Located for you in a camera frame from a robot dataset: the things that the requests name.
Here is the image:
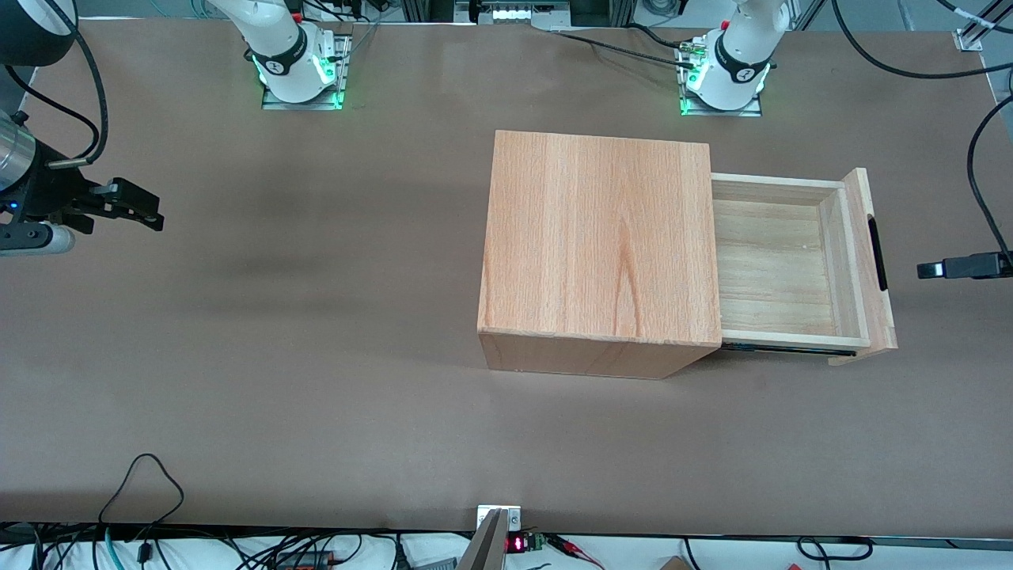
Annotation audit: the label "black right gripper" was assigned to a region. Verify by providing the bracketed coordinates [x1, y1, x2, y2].
[0, 161, 165, 235]

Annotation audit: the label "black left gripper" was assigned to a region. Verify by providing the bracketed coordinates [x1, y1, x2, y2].
[917, 251, 1013, 280]

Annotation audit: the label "light wooden drawer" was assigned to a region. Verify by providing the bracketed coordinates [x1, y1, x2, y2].
[710, 166, 899, 368]

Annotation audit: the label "light wooden drawer cabinet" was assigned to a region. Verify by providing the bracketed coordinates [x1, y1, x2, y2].
[477, 130, 723, 381]

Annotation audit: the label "orange and black device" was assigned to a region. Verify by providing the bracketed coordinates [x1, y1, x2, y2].
[273, 549, 343, 570]

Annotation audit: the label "black equipment with white lights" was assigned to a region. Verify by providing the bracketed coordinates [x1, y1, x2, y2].
[455, 0, 571, 25]

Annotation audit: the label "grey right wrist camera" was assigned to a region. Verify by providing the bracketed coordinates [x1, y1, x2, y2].
[0, 224, 77, 257]

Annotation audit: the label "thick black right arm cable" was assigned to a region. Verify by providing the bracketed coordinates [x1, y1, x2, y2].
[44, 0, 109, 169]

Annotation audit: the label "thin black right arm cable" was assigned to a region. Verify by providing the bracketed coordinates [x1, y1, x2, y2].
[6, 65, 100, 159]

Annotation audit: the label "long black arm cable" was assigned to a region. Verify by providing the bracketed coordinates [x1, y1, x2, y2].
[831, 0, 1013, 80]

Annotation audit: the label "aluminium frame corner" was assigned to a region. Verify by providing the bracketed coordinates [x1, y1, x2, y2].
[954, 0, 1013, 53]

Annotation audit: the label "thin black looped cable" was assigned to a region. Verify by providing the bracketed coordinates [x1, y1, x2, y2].
[99, 453, 185, 547]

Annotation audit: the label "black cable with white tag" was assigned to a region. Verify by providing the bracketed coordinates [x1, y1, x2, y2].
[936, 0, 1013, 34]

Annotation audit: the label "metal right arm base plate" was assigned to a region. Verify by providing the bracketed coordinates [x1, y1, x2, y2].
[261, 33, 354, 111]

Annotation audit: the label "black cable loop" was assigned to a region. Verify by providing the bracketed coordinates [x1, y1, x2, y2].
[795, 536, 874, 563]

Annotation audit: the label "short black base cable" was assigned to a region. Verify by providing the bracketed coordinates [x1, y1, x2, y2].
[629, 22, 701, 52]

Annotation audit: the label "long black base cable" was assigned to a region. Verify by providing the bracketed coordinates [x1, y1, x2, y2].
[550, 30, 697, 70]

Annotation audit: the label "red and black clip wires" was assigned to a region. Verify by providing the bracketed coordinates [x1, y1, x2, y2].
[546, 534, 606, 570]

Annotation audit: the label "small metal bracket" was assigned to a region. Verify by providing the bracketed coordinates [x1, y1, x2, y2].
[476, 504, 523, 533]

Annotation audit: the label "grey camera mount bar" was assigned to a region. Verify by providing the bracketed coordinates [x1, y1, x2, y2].
[457, 508, 510, 570]

